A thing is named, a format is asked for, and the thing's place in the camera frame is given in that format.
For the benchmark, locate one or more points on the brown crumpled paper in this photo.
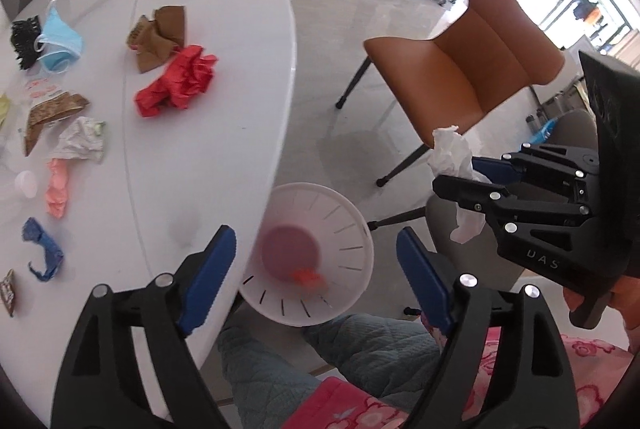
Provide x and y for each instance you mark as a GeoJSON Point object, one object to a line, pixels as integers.
{"type": "Point", "coordinates": [156, 39]}

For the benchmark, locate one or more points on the white trash bin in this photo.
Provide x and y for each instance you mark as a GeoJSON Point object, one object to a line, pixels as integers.
{"type": "Point", "coordinates": [308, 225]}

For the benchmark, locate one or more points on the pink crumpled paper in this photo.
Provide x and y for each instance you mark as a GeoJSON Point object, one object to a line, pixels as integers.
{"type": "Point", "coordinates": [56, 195]}

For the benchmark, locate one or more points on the silver crumpled wrapper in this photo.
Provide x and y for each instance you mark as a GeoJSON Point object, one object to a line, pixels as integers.
{"type": "Point", "coordinates": [83, 139]}

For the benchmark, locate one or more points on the red paper scrap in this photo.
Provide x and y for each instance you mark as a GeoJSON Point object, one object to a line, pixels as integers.
{"type": "Point", "coordinates": [308, 278]}

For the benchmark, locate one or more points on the yellow crumpled paper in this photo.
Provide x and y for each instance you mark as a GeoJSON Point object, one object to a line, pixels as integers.
{"type": "Point", "coordinates": [5, 105]}

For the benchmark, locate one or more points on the red crumpled paper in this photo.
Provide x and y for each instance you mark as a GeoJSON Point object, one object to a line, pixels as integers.
{"type": "Point", "coordinates": [187, 76]}

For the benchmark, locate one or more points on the orange leather chair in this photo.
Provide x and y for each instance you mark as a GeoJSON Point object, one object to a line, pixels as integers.
{"type": "Point", "coordinates": [488, 54]}

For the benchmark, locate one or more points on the black plastic mesh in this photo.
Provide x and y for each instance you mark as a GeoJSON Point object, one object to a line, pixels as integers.
{"type": "Point", "coordinates": [26, 41]}

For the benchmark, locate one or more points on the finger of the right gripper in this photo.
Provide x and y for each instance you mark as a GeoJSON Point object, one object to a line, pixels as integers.
{"type": "Point", "coordinates": [497, 171]}
{"type": "Point", "coordinates": [497, 200]}

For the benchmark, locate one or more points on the brown printed snack wrapper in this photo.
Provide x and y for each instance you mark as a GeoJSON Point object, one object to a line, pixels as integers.
{"type": "Point", "coordinates": [8, 293]}

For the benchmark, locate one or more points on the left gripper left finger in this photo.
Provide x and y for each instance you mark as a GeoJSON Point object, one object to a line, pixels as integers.
{"type": "Point", "coordinates": [99, 384]}

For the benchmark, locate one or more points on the brown clear snack bag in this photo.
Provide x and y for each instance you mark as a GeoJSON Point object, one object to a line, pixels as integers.
{"type": "Point", "coordinates": [47, 103]}

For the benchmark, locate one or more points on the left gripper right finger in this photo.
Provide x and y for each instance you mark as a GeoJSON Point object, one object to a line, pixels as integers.
{"type": "Point", "coordinates": [532, 385]}

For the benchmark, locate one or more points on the blue face mask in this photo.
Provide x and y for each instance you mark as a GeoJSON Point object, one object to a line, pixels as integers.
{"type": "Point", "coordinates": [59, 45]}

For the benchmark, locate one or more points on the blue crumpled paper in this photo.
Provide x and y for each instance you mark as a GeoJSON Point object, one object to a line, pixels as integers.
{"type": "Point", "coordinates": [53, 256]}

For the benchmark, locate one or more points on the right hand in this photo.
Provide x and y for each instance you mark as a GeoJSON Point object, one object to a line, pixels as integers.
{"type": "Point", "coordinates": [624, 297]}

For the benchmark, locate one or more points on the clear plastic bottle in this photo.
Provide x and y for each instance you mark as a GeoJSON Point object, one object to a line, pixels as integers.
{"type": "Point", "coordinates": [18, 182]}

